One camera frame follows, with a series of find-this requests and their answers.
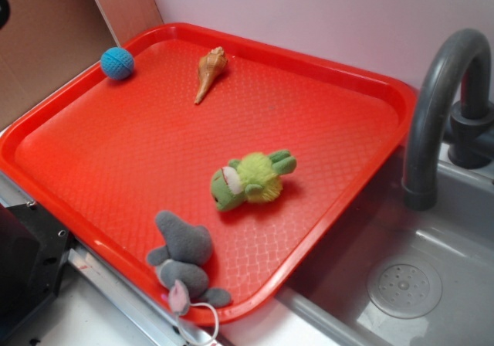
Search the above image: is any gray plush animal toy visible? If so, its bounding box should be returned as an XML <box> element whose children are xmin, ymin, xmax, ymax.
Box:
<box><xmin>146</xmin><ymin>211</ymin><xmax>232</xmax><ymax>316</ymax></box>

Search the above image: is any tan spiral seashell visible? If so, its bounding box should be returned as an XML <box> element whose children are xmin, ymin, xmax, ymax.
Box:
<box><xmin>195</xmin><ymin>46</ymin><xmax>228</xmax><ymax>104</ymax></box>

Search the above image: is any silver metal rail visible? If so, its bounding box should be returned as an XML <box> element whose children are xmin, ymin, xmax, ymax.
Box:
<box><xmin>0</xmin><ymin>170</ymin><xmax>232</xmax><ymax>346</ymax></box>

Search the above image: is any blue knitted ball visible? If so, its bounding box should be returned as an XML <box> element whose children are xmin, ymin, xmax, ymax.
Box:
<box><xmin>100</xmin><ymin>47</ymin><xmax>134</xmax><ymax>80</ymax></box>

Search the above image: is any red plastic tray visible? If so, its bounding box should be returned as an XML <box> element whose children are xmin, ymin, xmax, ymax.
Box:
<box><xmin>1</xmin><ymin>23</ymin><xmax>416</xmax><ymax>323</ymax></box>

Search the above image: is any gray plastic faucet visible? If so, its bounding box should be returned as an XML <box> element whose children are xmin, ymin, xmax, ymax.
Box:
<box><xmin>401</xmin><ymin>29</ymin><xmax>493</xmax><ymax>211</ymax></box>

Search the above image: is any gray toy sink basin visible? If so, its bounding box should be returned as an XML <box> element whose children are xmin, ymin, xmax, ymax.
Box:
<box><xmin>277</xmin><ymin>152</ymin><xmax>493</xmax><ymax>345</ymax></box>

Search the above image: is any brown cardboard panel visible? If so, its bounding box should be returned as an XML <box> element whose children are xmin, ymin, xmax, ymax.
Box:
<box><xmin>1</xmin><ymin>0</ymin><xmax>162</xmax><ymax>128</ymax></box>

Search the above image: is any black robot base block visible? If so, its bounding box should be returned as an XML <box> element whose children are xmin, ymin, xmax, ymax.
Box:
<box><xmin>1</xmin><ymin>204</ymin><xmax>73</xmax><ymax>342</ymax></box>

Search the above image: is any green plush frog toy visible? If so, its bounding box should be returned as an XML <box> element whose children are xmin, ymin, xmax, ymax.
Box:
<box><xmin>210</xmin><ymin>150</ymin><xmax>297</xmax><ymax>212</ymax></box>

